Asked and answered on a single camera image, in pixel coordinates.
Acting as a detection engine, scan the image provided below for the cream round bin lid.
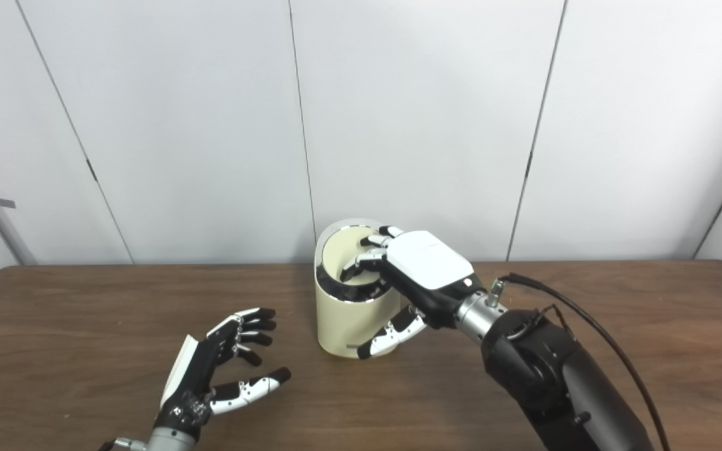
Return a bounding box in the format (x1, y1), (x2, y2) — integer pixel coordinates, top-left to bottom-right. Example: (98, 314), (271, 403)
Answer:
(323, 229), (387, 286)

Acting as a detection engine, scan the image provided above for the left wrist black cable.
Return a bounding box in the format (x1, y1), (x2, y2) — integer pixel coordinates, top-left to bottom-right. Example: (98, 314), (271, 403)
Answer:
(98, 437), (149, 451)

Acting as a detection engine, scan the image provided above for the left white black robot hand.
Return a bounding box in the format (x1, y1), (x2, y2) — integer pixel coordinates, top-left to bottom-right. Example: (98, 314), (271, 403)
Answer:
(153, 307), (293, 442)

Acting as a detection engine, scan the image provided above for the cream-colored bin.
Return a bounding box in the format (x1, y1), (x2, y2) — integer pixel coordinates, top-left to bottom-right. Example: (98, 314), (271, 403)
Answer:
(315, 218), (402, 359)

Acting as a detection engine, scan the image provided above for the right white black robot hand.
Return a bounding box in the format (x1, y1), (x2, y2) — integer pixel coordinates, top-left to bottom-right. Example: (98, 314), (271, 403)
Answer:
(340, 225), (487, 360)

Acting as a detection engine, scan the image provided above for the black bin liner bag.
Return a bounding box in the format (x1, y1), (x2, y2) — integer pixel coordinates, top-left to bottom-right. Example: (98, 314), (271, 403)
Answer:
(316, 266), (393, 303)

